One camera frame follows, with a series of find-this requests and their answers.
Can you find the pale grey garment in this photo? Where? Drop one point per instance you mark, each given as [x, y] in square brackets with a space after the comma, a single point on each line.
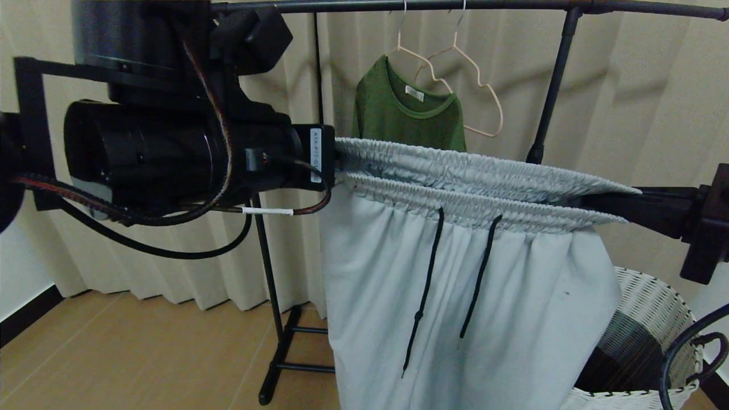
[484, 296]

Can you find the pink clothes hanger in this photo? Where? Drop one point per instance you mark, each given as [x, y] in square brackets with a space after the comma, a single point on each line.
[455, 45]
[398, 45]

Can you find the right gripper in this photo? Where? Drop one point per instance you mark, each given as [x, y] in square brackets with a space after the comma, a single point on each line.
[712, 228]

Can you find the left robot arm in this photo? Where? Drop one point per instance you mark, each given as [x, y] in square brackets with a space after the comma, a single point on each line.
[131, 34]

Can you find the green printed shirt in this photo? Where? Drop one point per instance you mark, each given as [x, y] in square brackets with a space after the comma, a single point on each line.
[398, 119]

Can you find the white laundry basket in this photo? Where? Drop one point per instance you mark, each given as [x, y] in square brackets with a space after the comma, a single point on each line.
[655, 307]

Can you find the black clothes rack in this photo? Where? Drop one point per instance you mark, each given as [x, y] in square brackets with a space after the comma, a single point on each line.
[558, 68]

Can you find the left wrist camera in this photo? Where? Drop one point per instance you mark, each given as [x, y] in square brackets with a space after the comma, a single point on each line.
[253, 37]

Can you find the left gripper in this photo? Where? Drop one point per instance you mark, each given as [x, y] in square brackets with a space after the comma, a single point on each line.
[159, 154]

